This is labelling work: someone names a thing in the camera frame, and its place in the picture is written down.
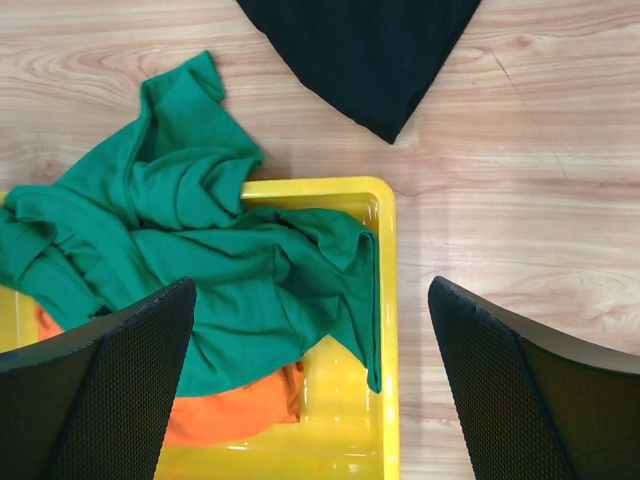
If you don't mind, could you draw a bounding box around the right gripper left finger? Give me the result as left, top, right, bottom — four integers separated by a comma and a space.
1, 278, 196, 479

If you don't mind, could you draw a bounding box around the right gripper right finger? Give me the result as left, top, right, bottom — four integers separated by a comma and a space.
428, 276, 639, 479

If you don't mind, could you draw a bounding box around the yellow plastic tray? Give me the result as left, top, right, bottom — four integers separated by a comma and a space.
0, 175, 403, 480

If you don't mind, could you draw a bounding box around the black t shirt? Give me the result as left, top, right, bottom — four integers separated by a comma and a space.
239, 0, 479, 144

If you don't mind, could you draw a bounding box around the orange t shirt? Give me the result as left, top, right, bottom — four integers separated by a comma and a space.
33, 305, 306, 449

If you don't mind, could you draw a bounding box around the green t shirt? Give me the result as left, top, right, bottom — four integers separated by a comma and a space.
1, 53, 382, 397

